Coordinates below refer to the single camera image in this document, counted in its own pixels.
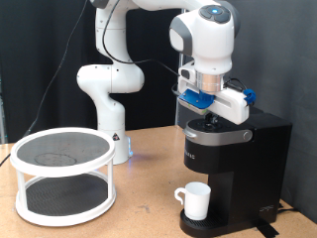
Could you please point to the white two-tier turntable stand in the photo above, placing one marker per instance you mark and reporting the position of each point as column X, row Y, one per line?
column 62, row 167

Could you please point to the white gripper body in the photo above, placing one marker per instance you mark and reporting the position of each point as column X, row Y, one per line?
column 231, row 105

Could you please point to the white mug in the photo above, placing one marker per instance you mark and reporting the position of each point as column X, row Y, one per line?
column 197, row 200

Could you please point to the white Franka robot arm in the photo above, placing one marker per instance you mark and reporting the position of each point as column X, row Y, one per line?
column 109, row 79

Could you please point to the black backdrop curtain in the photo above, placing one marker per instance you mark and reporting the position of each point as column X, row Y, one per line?
column 158, row 112

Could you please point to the black tape strip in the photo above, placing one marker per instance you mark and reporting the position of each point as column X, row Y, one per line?
column 265, row 228

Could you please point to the grey metal frame post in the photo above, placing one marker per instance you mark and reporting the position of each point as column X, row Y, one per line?
column 1, row 125

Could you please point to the wrist camera on blue mount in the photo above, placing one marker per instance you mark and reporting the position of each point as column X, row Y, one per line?
column 196, row 99

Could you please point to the black Keurig coffee machine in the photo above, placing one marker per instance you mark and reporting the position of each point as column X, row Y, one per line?
column 251, row 158

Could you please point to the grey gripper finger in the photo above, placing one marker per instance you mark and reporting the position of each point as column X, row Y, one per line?
column 208, row 119
column 215, row 120

